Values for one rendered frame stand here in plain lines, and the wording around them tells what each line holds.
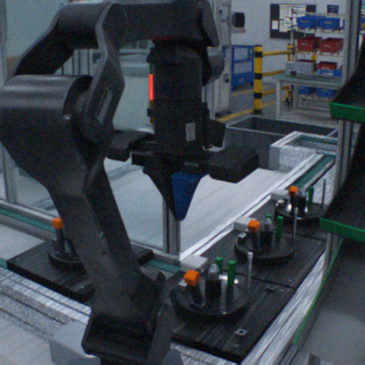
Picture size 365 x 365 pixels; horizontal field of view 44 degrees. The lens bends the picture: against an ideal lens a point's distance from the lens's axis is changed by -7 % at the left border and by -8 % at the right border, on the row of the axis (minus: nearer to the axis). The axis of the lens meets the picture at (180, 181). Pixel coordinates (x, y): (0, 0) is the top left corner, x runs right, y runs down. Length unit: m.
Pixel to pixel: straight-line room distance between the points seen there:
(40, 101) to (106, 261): 0.17
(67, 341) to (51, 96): 0.58
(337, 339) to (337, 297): 0.07
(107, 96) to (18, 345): 0.75
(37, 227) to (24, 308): 0.37
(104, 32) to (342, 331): 0.57
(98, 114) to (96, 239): 0.12
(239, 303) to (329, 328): 0.19
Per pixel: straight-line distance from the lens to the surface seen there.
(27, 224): 1.35
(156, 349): 0.51
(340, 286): 0.78
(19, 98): 0.34
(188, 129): 0.55
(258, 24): 12.18
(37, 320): 0.99
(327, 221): 0.67
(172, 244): 1.08
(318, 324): 0.77
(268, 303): 0.91
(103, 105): 0.33
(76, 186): 0.36
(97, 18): 0.37
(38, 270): 1.04
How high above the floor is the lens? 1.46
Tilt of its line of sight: 19 degrees down
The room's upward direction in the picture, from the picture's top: straight up
